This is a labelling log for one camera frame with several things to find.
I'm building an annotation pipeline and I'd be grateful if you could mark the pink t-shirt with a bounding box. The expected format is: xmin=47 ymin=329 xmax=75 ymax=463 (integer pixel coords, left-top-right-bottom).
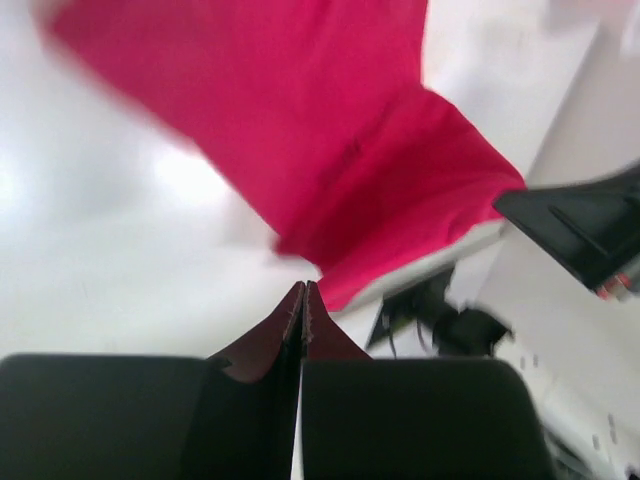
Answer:
xmin=41 ymin=1 xmax=525 ymax=311

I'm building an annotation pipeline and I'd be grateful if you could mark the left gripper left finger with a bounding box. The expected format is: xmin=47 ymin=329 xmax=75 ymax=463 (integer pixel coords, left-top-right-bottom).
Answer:
xmin=1 ymin=283 xmax=305 ymax=479

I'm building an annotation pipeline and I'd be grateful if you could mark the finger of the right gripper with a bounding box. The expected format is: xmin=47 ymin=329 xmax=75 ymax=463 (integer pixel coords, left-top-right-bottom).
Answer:
xmin=493 ymin=161 xmax=639 ymax=300

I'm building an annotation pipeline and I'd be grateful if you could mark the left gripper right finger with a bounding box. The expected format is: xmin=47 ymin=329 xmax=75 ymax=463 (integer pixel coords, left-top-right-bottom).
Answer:
xmin=302 ymin=283 xmax=555 ymax=479

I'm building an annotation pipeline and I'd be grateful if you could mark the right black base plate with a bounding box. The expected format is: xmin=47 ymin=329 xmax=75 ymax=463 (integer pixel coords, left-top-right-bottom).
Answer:
xmin=365 ymin=267 xmax=514 ymax=357

